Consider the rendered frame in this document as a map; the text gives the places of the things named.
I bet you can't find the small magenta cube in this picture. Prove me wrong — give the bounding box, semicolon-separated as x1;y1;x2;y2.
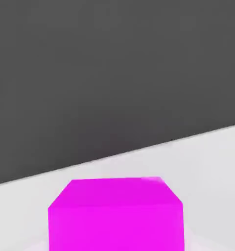
47;176;184;251

